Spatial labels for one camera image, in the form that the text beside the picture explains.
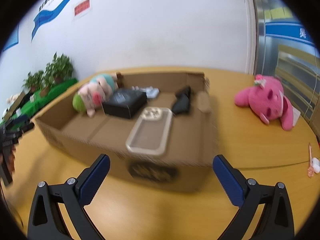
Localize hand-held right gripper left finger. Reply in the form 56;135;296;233
27;154;111;240

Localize blue window banner strip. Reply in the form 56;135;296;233
265;21;317;47

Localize beige phone case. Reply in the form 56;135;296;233
126;107;173;157

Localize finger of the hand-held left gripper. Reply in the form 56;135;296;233
1;133;21;147
0;122;35;135

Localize blue framed wall sign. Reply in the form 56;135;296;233
4;25;20;52

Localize pink plush toy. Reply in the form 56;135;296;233
234;74;302;131

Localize white cable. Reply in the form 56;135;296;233
304;55;320;115

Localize potted green plant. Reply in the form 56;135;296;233
50;52;74;83
23;71;44;92
37;66;55;97

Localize white folding phone stand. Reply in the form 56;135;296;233
132;86;160;99

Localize green tablecloth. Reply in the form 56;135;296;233
0;79;78;125

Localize wooden desktop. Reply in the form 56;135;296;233
0;66;320;240

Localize blue wave wall decal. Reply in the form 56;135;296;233
31;0;100;42

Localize white door frame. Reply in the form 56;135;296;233
241;0;259;75

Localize red wall sign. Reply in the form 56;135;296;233
74;0;91;18

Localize black sunglasses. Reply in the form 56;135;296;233
171;86;192;117

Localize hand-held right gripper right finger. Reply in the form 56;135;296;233
212;154;295;240

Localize small black box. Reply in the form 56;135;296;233
102;88;148;120

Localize brown cardboard box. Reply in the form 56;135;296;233
34;71;218;193

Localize teal and pink pig plush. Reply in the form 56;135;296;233
72;73;123;117

